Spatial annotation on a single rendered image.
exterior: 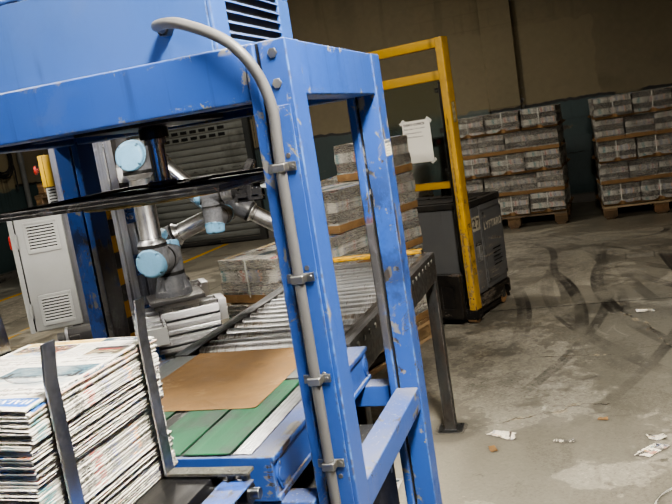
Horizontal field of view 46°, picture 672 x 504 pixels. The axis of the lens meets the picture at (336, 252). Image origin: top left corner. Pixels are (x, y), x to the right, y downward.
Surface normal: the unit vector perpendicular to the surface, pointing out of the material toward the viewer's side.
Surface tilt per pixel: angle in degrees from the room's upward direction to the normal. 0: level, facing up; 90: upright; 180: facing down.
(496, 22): 90
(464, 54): 90
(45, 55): 90
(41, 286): 90
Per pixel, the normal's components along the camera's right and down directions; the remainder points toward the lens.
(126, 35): -0.29, 0.19
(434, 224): -0.56, 0.21
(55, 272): 0.30, 0.10
